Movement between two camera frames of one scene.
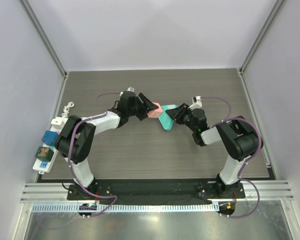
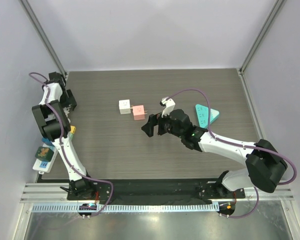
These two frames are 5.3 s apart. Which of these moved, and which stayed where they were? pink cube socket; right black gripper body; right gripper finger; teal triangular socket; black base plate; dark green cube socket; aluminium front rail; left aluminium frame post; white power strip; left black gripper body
Moved: right gripper finger; right black gripper body; teal triangular socket; left black gripper body; pink cube socket
Stayed: black base plate; left aluminium frame post; aluminium front rail; white power strip; dark green cube socket
